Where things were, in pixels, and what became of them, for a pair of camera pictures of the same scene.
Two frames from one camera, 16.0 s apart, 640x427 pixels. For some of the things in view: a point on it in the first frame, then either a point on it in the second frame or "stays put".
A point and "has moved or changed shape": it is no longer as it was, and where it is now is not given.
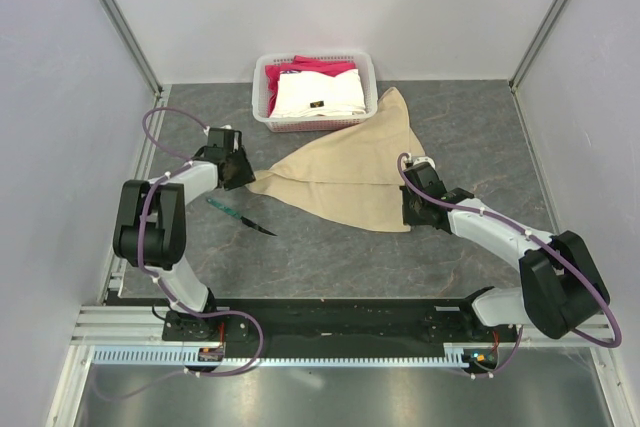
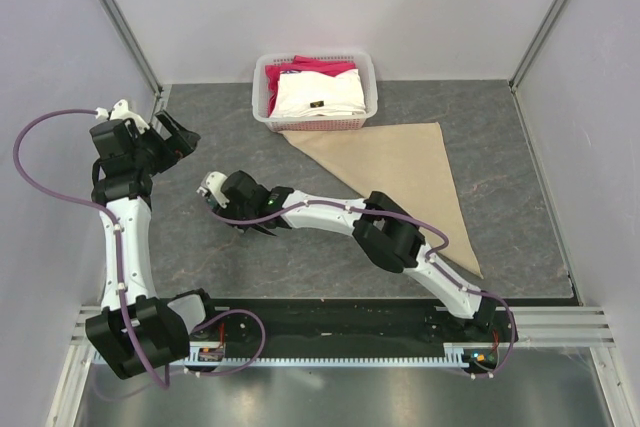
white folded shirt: x=303 y=94 stays put
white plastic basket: x=301 y=91 stays put
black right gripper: x=408 y=217 → x=227 y=210
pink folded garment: x=332 y=66 stays put
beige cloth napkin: x=353 y=174 has moved or changed shape
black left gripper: x=246 y=176 → x=177 y=146
